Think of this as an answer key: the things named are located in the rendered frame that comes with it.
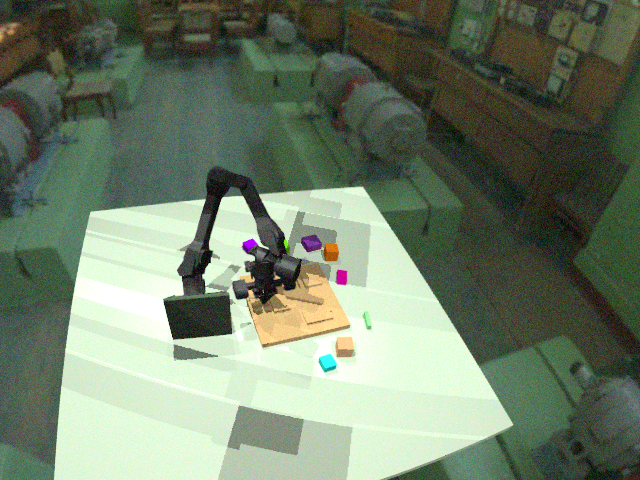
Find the teal cube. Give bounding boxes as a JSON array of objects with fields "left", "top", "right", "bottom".
[{"left": 318, "top": 354, "right": 337, "bottom": 372}]

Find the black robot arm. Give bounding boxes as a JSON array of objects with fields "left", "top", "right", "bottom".
[{"left": 177, "top": 165, "right": 302, "bottom": 296}]

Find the magenta rectangular block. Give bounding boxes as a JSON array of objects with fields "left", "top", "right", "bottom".
[{"left": 336, "top": 270, "right": 347, "bottom": 286}]

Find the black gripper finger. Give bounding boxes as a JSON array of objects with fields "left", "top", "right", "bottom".
[
  {"left": 253, "top": 291, "right": 264, "bottom": 305},
  {"left": 263, "top": 289, "right": 278, "bottom": 304}
]

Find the orange block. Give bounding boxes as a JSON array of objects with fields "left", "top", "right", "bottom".
[{"left": 324, "top": 244, "right": 339, "bottom": 261}]

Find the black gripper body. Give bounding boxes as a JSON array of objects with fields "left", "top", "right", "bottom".
[{"left": 232, "top": 270, "right": 296, "bottom": 300}]

